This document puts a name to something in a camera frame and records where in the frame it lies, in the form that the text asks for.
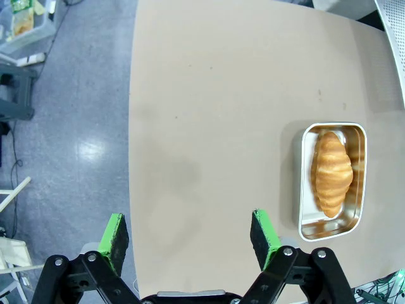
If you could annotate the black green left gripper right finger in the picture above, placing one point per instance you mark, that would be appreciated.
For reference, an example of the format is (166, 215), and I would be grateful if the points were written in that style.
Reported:
(269, 234)

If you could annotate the white perforated metal panel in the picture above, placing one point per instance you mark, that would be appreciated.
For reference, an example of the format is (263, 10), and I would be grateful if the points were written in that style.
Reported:
(395, 38)

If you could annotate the white wooden frame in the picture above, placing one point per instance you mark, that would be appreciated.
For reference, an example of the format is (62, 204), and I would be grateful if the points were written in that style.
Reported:
(12, 253)

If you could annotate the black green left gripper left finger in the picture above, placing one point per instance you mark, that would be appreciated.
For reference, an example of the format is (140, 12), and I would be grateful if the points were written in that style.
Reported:
(107, 240)

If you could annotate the green snack bag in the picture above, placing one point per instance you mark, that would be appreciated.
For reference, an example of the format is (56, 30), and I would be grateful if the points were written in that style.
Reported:
(22, 19)

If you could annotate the rectangular steel container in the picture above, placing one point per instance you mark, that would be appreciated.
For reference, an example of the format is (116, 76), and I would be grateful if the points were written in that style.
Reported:
(359, 190)

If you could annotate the clear plastic bin with snacks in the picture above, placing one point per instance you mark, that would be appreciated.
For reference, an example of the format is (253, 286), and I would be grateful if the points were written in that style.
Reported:
(34, 30)

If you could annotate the white power strip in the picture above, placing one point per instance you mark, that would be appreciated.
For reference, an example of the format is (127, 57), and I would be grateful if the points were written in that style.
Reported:
(31, 59)

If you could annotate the golden croissant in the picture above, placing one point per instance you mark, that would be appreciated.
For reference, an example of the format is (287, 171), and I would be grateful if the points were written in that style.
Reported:
(332, 174)

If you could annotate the dark grey stand base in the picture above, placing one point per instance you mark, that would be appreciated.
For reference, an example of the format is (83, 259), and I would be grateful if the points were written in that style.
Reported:
(19, 92)

